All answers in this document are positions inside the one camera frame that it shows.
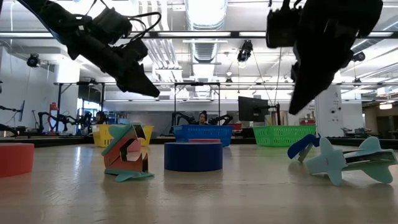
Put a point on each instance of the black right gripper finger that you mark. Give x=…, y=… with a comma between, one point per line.
x=323, y=77
x=303, y=71

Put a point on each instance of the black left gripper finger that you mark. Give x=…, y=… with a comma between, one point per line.
x=133, y=85
x=143, y=76

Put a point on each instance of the orange and teal toy piece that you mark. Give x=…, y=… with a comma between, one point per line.
x=115, y=133

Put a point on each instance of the blue staple remover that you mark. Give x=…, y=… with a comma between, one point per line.
x=300, y=146

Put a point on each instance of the blue tape roll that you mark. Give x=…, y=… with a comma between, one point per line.
x=192, y=157

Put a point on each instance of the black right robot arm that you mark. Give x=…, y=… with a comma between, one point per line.
x=370, y=12

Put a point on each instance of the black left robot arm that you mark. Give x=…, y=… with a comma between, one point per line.
x=53, y=18

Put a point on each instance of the black background robot arm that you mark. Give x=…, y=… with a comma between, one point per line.
x=62, y=119
x=182, y=117
x=222, y=119

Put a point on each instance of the white column with signs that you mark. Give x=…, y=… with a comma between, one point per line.
x=328, y=118

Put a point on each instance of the person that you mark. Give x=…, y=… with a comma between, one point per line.
x=100, y=118
x=203, y=118

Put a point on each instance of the yellow plastic basket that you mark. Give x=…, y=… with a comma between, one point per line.
x=102, y=137

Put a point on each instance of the black computer monitor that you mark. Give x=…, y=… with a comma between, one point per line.
x=253, y=109

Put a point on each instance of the green plastic basket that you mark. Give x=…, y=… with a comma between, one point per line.
x=283, y=136

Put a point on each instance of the blue plastic basket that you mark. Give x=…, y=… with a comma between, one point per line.
x=202, y=133

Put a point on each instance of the red crate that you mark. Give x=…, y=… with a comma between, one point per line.
x=236, y=126

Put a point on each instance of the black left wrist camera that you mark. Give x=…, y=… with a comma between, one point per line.
x=110, y=25

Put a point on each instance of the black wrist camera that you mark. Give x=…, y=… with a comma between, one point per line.
x=281, y=28
x=110, y=25

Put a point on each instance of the black ceiling-mounted camera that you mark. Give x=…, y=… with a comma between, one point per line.
x=359, y=56
x=32, y=60

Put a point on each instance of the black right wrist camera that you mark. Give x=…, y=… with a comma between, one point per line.
x=281, y=28

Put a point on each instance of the black background rig frame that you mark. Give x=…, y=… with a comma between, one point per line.
x=59, y=102
x=199, y=83

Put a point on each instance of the black overhead camera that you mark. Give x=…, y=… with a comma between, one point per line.
x=245, y=49

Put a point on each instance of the black overhead rig frame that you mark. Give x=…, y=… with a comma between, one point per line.
x=234, y=34

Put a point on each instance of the silver ceiling duct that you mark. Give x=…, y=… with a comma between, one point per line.
x=205, y=15

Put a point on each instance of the black table frame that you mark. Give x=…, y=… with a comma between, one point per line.
x=56, y=141

